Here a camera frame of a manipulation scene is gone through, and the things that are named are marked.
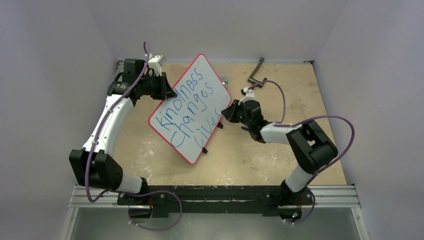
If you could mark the clear plastic screw box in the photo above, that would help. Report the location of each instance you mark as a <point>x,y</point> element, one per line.
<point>225,74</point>

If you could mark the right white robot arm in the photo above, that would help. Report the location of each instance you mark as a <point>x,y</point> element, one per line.
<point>311,147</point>

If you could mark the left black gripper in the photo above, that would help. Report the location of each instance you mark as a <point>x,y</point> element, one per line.
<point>165,91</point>

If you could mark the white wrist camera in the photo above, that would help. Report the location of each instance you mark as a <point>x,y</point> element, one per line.
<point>155,64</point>
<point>247,94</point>

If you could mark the red framed whiteboard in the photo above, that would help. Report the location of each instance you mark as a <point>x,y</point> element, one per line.
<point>187,121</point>

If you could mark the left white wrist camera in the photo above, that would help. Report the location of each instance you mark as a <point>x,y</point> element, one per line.
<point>155,64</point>

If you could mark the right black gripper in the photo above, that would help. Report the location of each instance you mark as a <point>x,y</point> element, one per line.
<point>237,112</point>

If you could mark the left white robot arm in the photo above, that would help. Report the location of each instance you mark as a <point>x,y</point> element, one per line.
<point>93,165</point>

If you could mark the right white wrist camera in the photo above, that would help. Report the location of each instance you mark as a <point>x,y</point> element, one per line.
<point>247,94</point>

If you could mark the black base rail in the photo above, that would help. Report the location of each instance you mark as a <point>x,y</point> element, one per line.
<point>267,200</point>

